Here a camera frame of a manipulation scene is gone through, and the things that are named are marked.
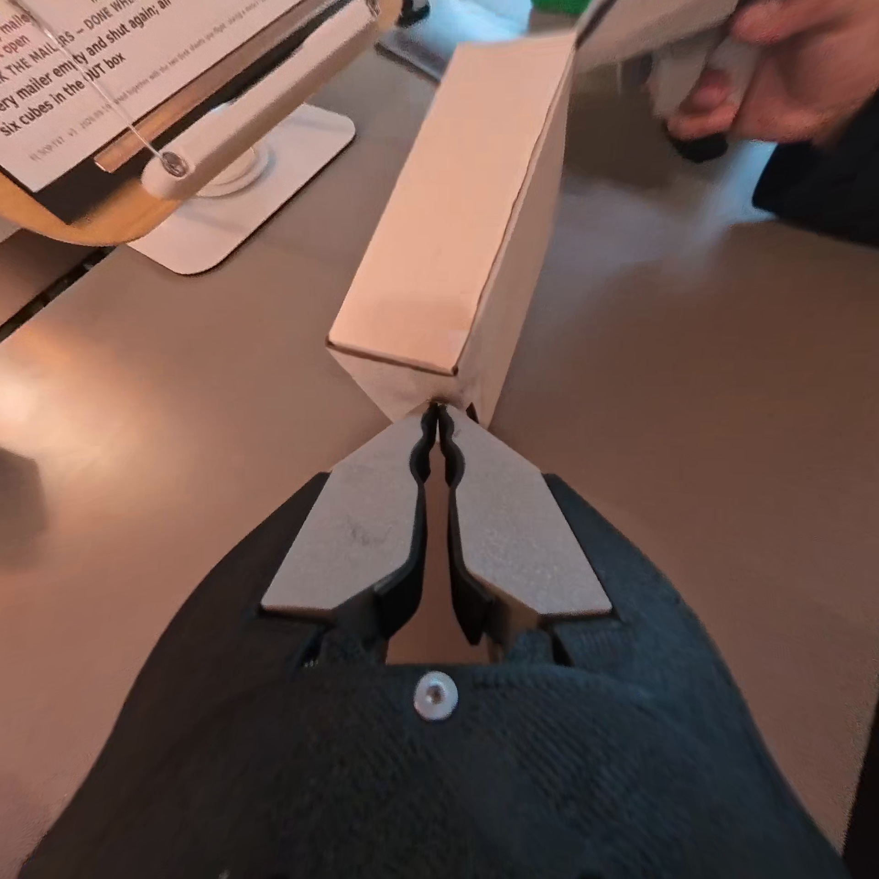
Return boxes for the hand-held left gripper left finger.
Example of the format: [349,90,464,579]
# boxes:
[260,404,440,640]

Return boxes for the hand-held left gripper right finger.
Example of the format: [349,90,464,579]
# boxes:
[438,405,613,648]

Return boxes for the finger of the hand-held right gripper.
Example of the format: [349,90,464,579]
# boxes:
[575,0,739,73]

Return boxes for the white cardboard mailer box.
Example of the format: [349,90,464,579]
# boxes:
[326,31,579,424]

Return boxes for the person's right hand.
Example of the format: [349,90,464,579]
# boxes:
[662,0,879,148]

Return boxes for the dark grey tray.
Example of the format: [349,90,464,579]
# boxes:
[374,0,456,85]

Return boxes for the white display stand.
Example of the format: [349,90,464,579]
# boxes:
[92,0,357,276]

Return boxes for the instruction sheet on stand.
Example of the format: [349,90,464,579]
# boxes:
[0,0,401,248]

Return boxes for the printed instruction sheet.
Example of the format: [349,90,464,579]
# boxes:
[0,0,306,195]

